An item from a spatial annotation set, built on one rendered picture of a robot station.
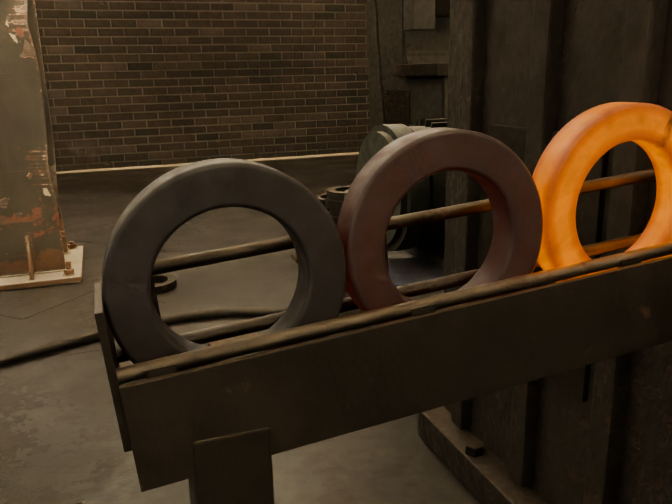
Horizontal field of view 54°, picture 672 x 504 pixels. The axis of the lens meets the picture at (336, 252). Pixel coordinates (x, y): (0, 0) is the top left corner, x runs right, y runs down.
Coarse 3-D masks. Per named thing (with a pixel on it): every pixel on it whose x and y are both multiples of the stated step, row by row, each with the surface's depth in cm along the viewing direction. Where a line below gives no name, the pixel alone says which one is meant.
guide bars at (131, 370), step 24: (576, 264) 58; (600, 264) 58; (624, 264) 59; (480, 288) 55; (504, 288) 55; (360, 312) 52; (384, 312) 52; (408, 312) 53; (264, 336) 49; (288, 336) 50; (312, 336) 50; (168, 360) 47; (192, 360) 47; (216, 360) 48
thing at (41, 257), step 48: (0, 0) 254; (0, 48) 258; (0, 96) 262; (0, 144) 266; (48, 144) 299; (0, 192) 270; (48, 192) 276; (0, 240) 275; (48, 240) 281; (0, 288) 267
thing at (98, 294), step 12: (96, 288) 50; (96, 300) 47; (96, 312) 44; (96, 324) 45; (108, 324) 48; (108, 336) 45; (108, 348) 45; (108, 360) 45; (108, 372) 46; (120, 384) 49; (120, 396) 46; (120, 408) 46; (120, 420) 47; (120, 432) 47
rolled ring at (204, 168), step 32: (224, 160) 48; (160, 192) 46; (192, 192) 47; (224, 192) 47; (256, 192) 48; (288, 192) 49; (128, 224) 46; (160, 224) 46; (288, 224) 50; (320, 224) 51; (128, 256) 46; (320, 256) 51; (128, 288) 47; (320, 288) 52; (128, 320) 47; (160, 320) 50; (288, 320) 53; (320, 320) 53; (128, 352) 48; (160, 352) 49; (256, 352) 52
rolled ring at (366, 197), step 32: (448, 128) 54; (384, 160) 51; (416, 160) 52; (448, 160) 53; (480, 160) 54; (512, 160) 55; (352, 192) 53; (384, 192) 52; (512, 192) 56; (352, 224) 51; (384, 224) 52; (512, 224) 57; (352, 256) 52; (384, 256) 53; (512, 256) 57; (352, 288) 53; (384, 288) 54
